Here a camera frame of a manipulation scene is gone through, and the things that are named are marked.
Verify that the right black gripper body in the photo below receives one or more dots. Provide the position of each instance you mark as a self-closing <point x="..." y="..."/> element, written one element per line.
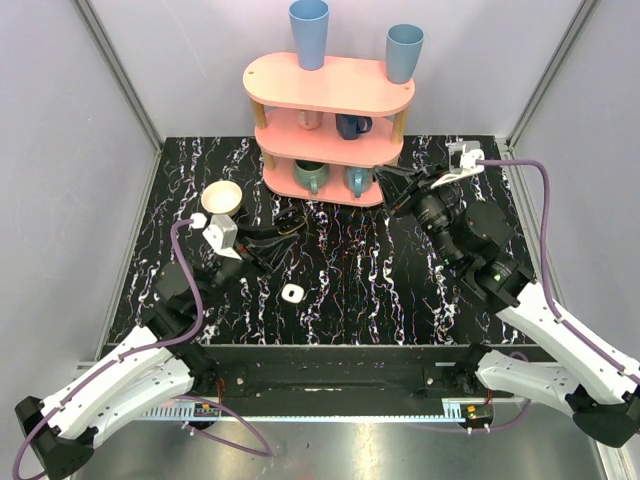
<point x="431" y="208"/>

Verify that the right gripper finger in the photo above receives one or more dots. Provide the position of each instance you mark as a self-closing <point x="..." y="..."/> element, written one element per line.
<point x="396" y="172"/>
<point x="396" y="192"/>

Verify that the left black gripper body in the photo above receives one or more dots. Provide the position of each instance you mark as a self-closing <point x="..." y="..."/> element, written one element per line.
<point x="251" y="250"/>

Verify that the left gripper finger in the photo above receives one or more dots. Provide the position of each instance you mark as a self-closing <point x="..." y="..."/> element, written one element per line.
<point x="268" y="254"/>
<point x="271" y="233"/>

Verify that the white earbud case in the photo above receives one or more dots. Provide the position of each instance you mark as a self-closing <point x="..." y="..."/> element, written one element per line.
<point x="292" y="293"/>

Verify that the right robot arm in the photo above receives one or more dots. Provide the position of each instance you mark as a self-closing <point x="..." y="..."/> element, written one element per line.
<point x="594" y="383"/>

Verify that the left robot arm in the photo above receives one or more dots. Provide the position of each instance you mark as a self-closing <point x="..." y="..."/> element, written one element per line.
<point x="160" y="359"/>

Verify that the light blue butterfly mug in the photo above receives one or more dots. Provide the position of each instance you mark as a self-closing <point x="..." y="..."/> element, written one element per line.
<point x="358" y="180"/>

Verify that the cream ceramic bowl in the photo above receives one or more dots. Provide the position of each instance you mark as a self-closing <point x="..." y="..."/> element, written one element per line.
<point x="222" y="197"/>

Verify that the dark blue mug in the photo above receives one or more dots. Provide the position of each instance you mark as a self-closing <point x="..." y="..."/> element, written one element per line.
<point x="351" y="127"/>

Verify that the green glazed mug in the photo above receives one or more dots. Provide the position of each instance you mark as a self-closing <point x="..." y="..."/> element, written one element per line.
<point x="311" y="175"/>

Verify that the pink three-tier wooden shelf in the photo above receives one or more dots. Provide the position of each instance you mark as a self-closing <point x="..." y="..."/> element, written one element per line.
<point x="278" y="88"/>

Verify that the pink mug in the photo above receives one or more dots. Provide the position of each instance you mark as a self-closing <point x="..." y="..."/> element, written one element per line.
<point x="310" y="120"/>

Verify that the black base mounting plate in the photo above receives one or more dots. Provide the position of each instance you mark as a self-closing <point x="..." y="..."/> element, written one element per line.
<point x="332" y="383"/>

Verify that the right blue plastic tumbler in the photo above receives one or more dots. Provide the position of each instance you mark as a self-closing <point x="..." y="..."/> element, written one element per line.
<point x="403" y="48"/>

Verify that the blue plastic tumbler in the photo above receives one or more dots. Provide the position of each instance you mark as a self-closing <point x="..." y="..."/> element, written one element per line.
<point x="403" y="48"/>
<point x="309" y="21"/>

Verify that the left blue plastic tumbler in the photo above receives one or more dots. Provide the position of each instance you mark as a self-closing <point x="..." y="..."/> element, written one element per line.
<point x="309" y="21"/>

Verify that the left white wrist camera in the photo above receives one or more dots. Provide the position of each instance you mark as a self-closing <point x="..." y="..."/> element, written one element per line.
<point x="219" y="231"/>

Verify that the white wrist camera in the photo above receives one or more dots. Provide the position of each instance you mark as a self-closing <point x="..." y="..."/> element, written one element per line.
<point x="464" y="162"/>
<point x="219" y="231"/>

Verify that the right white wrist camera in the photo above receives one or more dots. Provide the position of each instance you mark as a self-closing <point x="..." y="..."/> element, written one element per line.
<point x="464" y="162"/>

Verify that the aluminium rail frame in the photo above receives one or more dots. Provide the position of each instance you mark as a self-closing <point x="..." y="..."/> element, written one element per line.
<point x="298" y="384"/>

